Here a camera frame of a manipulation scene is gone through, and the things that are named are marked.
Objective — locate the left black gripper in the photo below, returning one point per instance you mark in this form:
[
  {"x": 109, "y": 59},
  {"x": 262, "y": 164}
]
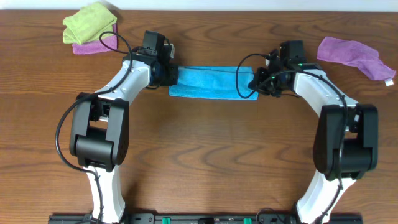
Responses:
[{"x": 173, "y": 74}]

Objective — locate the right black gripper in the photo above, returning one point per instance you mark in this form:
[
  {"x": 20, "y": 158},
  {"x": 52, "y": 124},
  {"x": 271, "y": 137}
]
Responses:
[{"x": 258, "y": 82}]

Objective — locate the blue cloth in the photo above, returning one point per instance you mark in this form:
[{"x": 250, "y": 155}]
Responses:
[{"x": 214, "y": 83}]

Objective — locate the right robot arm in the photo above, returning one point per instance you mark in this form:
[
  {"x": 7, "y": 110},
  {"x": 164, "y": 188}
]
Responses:
[{"x": 346, "y": 140}]

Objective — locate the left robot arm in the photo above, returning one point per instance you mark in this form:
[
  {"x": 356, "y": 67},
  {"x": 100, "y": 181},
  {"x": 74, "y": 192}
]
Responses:
[{"x": 100, "y": 127}]

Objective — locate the folded purple cloth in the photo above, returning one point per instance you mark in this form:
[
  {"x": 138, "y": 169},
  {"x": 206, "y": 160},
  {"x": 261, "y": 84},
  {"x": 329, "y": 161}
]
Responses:
[{"x": 99, "y": 46}]

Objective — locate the folded green cloth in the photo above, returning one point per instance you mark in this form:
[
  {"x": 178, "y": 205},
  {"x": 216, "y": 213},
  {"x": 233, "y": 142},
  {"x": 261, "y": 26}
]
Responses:
[{"x": 88, "y": 23}]

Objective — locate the crumpled purple cloth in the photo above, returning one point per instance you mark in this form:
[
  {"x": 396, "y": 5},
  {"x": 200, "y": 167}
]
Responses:
[{"x": 355, "y": 54}]

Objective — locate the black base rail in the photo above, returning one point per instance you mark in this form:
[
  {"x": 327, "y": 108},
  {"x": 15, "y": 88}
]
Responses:
[{"x": 149, "y": 218}]

